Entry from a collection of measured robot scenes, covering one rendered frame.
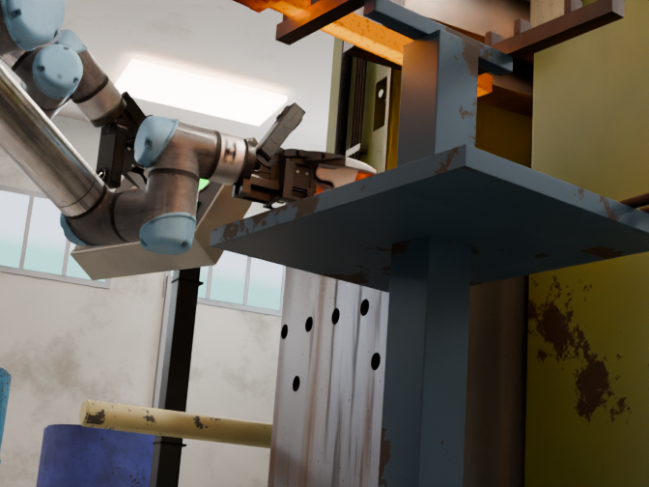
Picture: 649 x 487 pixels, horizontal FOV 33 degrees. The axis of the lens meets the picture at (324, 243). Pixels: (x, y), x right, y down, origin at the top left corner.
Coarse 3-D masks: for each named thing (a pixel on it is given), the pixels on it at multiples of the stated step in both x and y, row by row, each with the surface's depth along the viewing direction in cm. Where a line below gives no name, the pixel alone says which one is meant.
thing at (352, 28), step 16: (240, 0) 121; (256, 0) 120; (272, 0) 121; (288, 0) 122; (304, 0) 124; (352, 16) 128; (336, 32) 129; (352, 32) 128; (368, 32) 129; (384, 32) 131; (368, 48) 132; (384, 48) 132; (400, 48) 132; (400, 64) 136; (480, 80) 141
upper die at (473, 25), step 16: (400, 0) 177; (416, 0) 177; (432, 0) 179; (448, 0) 181; (464, 0) 182; (480, 0) 184; (496, 0) 186; (512, 0) 188; (432, 16) 178; (448, 16) 180; (464, 16) 182; (480, 16) 183; (496, 16) 185; (512, 16) 187; (528, 16) 189; (464, 32) 182; (480, 32) 183; (496, 32) 184; (512, 32) 186; (352, 48) 191; (384, 64) 196; (528, 64) 192
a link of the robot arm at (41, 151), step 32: (0, 64) 144; (0, 96) 143; (0, 128) 146; (32, 128) 148; (32, 160) 150; (64, 160) 152; (64, 192) 155; (96, 192) 158; (64, 224) 163; (96, 224) 159
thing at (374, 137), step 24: (336, 48) 229; (336, 72) 227; (384, 72) 208; (336, 96) 225; (384, 120) 209; (480, 120) 213; (504, 120) 216; (528, 120) 219; (480, 144) 211; (504, 144) 214; (528, 144) 217
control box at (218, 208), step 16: (256, 144) 216; (208, 192) 208; (224, 192) 207; (208, 208) 203; (224, 208) 206; (240, 208) 210; (208, 224) 202; (224, 224) 206; (192, 240) 200; (208, 240) 202; (80, 256) 218; (96, 256) 216; (112, 256) 213; (128, 256) 211; (144, 256) 209; (160, 256) 207; (176, 256) 205; (192, 256) 203; (208, 256) 202; (96, 272) 220; (112, 272) 218; (128, 272) 215; (144, 272) 213
